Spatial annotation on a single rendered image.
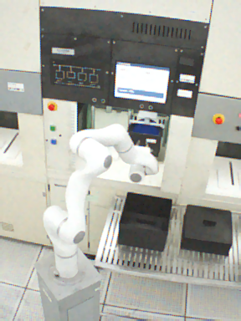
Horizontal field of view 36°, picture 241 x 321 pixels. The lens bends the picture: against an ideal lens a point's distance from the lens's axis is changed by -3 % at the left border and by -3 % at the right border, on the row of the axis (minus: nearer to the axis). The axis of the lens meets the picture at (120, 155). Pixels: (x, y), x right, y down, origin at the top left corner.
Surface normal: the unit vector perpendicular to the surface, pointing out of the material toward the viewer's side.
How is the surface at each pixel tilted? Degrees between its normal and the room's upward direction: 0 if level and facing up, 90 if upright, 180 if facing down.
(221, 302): 0
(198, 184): 90
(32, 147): 90
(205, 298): 0
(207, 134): 90
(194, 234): 0
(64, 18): 90
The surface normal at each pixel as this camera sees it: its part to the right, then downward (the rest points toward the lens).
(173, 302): 0.06, -0.80
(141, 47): -0.16, 0.58
